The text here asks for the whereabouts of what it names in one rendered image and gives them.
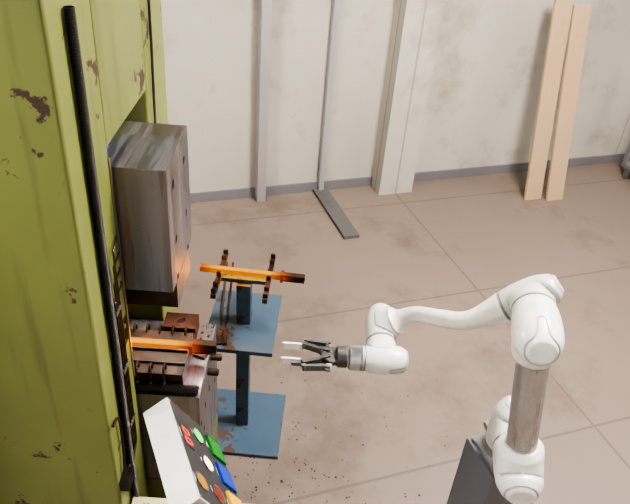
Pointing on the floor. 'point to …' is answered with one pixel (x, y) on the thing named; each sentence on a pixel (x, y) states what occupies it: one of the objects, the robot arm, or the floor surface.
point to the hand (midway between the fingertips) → (289, 353)
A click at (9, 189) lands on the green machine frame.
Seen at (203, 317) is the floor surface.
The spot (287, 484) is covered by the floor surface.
